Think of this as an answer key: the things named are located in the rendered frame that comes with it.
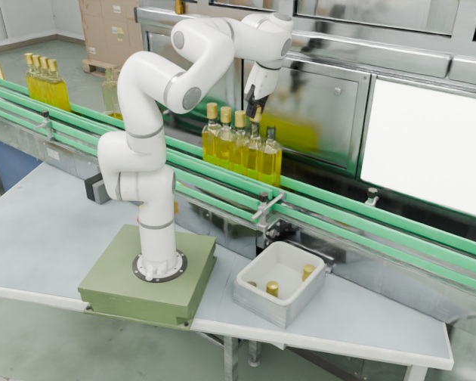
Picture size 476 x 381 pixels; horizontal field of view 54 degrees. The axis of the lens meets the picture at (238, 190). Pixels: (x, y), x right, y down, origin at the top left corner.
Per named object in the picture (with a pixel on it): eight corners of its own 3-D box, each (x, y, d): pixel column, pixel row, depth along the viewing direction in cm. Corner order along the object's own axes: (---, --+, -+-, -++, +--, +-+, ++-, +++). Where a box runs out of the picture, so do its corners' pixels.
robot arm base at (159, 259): (177, 287, 124) (174, 240, 116) (130, 286, 124) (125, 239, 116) (184, 251, 137) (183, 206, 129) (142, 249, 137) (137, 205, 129)
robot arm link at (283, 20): (267, 27, 113) (238, 11, 117) (256, 66, 120) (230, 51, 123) (301, 19, 123) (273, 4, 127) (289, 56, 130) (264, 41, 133)
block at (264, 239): (282, 235, 148) (282, 217, 144) (265, 250, 141) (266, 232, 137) (272, 231, 149) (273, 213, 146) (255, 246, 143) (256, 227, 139)
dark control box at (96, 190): (117, 196, 179) (114, 178, 175) (100, 205, 174) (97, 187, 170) (103, 190, 184) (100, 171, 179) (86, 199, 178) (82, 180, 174)
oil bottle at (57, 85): (73, 122, 210) (61, 59, 195) (63, 125, 206) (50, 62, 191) (66, 119, 213) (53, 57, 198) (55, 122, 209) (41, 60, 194)
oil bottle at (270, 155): (279, 199, 154) (282, 140, 143) (270, 206, 150) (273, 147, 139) (265, 193, 157) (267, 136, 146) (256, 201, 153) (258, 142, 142)
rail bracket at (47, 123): (57, 141, 193) (50, 111, 186) (41, 147, 188) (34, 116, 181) (51, 139, 195) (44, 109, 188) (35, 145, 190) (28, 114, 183)
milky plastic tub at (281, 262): (325, 283, 138) (328, 260, 133) (285, 329, 122) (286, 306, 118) (275, 260, 146) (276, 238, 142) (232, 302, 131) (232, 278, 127)
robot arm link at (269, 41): (199, 46, 111) (252, 41, 126) (239, 71, 106) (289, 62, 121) (208, 10, 106) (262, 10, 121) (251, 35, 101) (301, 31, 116)
